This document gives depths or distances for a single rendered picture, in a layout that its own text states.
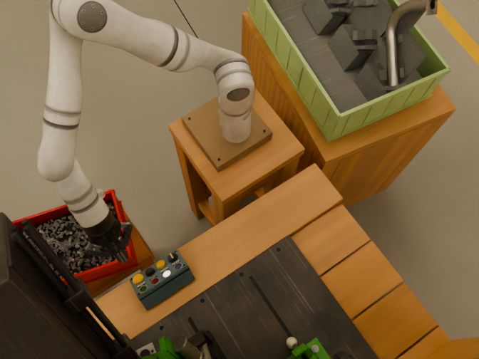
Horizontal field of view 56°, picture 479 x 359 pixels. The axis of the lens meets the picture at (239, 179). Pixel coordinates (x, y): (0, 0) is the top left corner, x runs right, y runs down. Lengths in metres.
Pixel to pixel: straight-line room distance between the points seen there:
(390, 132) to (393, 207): 0.83
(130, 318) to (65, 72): 0.65
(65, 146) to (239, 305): 0.61
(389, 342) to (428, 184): 1.33
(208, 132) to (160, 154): 1.01
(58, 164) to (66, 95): 0.14
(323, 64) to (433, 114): 0.42
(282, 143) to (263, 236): 0.33
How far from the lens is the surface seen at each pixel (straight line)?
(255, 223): 1.30
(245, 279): 1.26
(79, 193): 1.04
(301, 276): 1.28
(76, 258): 1.36
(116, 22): 0.92
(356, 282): 1.33
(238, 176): 1.40
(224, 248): 1.28
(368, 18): 1.65
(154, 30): 0.97
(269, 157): 1.43
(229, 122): 1.28
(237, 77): 1.12
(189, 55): 1.02
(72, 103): 0.96
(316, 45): 1.69
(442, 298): 2.37
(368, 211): 2.36
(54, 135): 0.98
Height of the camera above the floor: 2.14
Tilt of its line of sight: 68 degrees down
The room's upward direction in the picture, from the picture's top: 3 degrees clockwise
